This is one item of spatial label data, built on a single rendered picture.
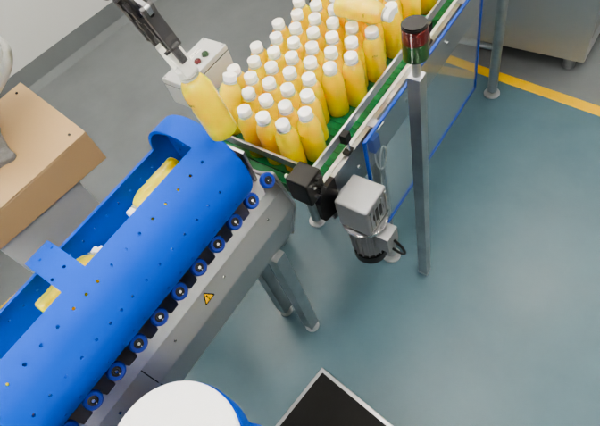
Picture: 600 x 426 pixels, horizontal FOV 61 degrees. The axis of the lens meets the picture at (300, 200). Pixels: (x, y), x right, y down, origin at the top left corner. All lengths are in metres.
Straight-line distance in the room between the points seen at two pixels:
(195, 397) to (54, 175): 0.79
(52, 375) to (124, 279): 0.22
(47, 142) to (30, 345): 0.69
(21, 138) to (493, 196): 1.89
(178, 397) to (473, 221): 1.63
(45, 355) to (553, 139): 2.30
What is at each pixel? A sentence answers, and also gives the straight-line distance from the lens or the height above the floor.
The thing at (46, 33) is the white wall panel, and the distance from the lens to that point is 4.12.
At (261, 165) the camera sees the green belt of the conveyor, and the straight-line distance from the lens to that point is 1.52.
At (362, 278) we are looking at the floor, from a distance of 2.26.
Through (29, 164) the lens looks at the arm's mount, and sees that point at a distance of 1.60.
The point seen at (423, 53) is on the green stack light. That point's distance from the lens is 1.29.
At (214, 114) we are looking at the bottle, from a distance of 1.08.
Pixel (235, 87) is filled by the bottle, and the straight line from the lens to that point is 1.46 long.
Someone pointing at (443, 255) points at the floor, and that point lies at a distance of 2.29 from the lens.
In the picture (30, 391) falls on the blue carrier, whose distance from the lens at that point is 1.14.
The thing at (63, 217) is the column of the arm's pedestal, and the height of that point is 0.88.
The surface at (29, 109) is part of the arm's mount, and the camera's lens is 1.77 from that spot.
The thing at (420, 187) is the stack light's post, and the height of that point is 0.63.
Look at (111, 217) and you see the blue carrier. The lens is 1.38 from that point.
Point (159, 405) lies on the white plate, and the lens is 1.13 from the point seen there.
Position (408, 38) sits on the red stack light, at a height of 1.24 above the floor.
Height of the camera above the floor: 2.02
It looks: 53 degrees down
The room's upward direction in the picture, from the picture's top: 21 degrees counter-clockwise
